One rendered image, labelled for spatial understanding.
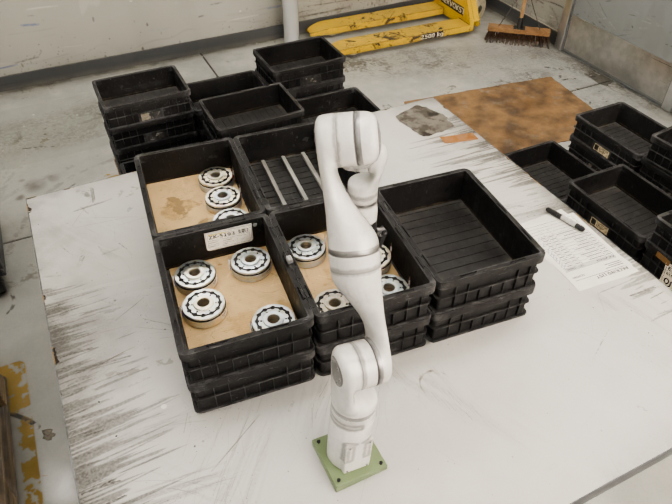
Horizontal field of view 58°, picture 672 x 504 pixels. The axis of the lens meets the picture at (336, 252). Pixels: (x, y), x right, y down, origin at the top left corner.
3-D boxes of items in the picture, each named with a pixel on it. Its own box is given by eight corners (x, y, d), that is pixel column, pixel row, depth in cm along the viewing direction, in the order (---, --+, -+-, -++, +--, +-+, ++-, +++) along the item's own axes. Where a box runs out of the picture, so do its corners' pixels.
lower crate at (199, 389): (318, 381, 149) (317, 351, 141) (195, 419, 141) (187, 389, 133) (272, 274, 176) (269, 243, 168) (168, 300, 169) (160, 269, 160)
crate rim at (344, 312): (437, 292, 142) (439, 285, 141) (316, 326, 135) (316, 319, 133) (371, 195, 170) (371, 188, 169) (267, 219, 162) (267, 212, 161)
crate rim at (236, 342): (153, 245, 155) (151, 238, 153) (267, 219, 162) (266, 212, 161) (180, 364, 127) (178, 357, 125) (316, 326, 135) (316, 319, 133)
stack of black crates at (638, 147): (662, 201, 292) (690, 140, 270) (615, 219, 283) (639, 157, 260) (601, 159, 319) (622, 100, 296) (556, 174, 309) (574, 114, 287)
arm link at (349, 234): (308, 117, 99) (324, 266, 106) (367, 111, 97) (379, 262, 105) (315, 113, 107) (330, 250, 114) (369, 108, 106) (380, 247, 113)
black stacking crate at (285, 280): (161, 272, 161) (152, 240, 153) (269, 246, 169) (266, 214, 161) (188, 390, 134) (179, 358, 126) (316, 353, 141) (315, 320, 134)
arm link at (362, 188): (386, 192, 145) (349, 189, 146) (389, 135, 134) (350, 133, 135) (383, 210, 139) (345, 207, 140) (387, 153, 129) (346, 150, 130)
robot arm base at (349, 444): (375, 461, 131) (384, 413, 121) (336, 476, 128) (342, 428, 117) (357, 427, 138) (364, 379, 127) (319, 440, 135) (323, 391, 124)
